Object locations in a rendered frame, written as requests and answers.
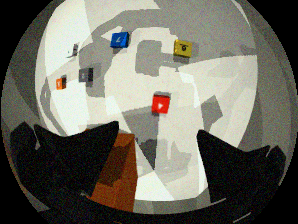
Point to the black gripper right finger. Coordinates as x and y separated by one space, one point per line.
224 164

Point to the blue block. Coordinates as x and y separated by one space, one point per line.
120 40

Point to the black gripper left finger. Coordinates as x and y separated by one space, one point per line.
83 155

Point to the olive yellow block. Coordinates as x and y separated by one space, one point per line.
182 48

